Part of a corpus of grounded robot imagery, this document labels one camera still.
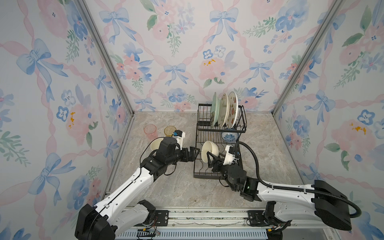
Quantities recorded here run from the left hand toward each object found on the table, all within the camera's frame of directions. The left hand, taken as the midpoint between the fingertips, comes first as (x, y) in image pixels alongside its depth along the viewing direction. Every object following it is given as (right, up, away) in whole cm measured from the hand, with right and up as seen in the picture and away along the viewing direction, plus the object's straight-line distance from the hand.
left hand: (193, 148), depth 75 cm
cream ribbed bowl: (+8, +1, -1) cm, 8 cm away
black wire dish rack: (+12, +2, +1) cm, 12 cm away
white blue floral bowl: (+24, +5, +26) cm, 36 cm away
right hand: (+8, -2, 0) cm, 9 cm away
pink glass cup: (-30, +8, +28) cm, 41 cm away
